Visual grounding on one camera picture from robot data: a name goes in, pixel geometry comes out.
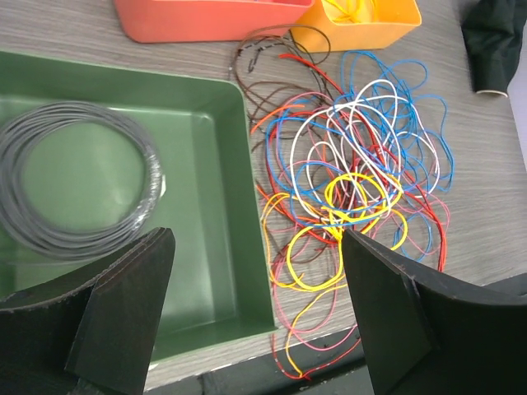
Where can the green plastic tray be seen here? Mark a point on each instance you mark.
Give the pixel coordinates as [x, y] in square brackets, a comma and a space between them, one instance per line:
[88, 176]

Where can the coral orange plastic tray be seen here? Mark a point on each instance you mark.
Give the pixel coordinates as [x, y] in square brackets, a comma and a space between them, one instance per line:
[150, 22]

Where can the black bucket hat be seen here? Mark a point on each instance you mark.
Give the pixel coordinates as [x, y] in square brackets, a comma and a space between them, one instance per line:
[493, 37]

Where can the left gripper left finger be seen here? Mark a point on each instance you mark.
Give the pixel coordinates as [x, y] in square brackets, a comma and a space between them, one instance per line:
[92, 330]

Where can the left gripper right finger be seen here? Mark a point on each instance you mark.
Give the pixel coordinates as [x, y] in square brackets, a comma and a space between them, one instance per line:
[426, 332]

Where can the yellow plastic tray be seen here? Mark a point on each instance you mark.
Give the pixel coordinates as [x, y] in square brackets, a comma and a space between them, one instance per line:
[355, 25]

